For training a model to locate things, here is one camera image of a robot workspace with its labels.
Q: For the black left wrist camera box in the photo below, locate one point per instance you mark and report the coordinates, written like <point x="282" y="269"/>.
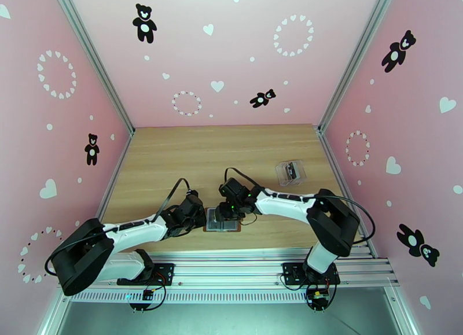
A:
<point x="191" y="204"/>

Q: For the black bear wall sticker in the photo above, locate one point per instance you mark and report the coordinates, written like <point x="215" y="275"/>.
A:
<point x="430" y="254"/>
<point x="396" y="57"/>
<point x="261" y="99"/>
<point x="144" y="27"/>
<point x="92" y="156"/>

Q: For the aluminium table side rail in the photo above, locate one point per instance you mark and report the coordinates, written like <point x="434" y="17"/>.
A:
<point x="115" y="171"/>
<point x="338" y="171"/>

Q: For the perforated metal strip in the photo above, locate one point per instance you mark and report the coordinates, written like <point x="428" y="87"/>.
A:
<point x="217" y="297"/>

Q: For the aluminium rail base frame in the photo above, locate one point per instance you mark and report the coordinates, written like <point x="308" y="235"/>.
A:
<point x="231" y="269"/>

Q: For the grey metal shelf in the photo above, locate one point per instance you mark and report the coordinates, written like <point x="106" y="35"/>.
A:
<point x="231" y="319"/>

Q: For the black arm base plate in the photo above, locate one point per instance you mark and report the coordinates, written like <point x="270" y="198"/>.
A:
<point x="166" y="272"/>
<point x="291" y="272"/>

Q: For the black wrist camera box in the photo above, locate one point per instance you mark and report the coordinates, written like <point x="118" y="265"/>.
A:
<point x="191" y="204"/>
<point x="224" y="191"/>

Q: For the small circuit board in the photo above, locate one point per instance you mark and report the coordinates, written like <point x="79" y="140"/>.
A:
<point x="148" y="294"/>
<point x="318" y="298"/>

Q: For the clear plastic card box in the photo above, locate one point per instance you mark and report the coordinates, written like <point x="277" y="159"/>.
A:
<point x="280" y="175"/>

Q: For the brown leather card holder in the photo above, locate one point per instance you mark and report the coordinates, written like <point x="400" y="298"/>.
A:
<point x="233" y="226"/>

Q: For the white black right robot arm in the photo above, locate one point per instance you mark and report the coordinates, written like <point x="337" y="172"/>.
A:
<point x="285" y="205"/>

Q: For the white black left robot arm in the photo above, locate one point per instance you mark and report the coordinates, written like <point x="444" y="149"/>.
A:
<point x="137" y="234"/>

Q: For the aluminium frame post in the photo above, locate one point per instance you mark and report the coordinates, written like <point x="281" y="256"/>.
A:
<point x="356" y="55"/>
<point x="96" y="61"/>

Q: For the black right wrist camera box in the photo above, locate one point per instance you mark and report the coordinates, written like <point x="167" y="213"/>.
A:
<point x="224" y="191"/>

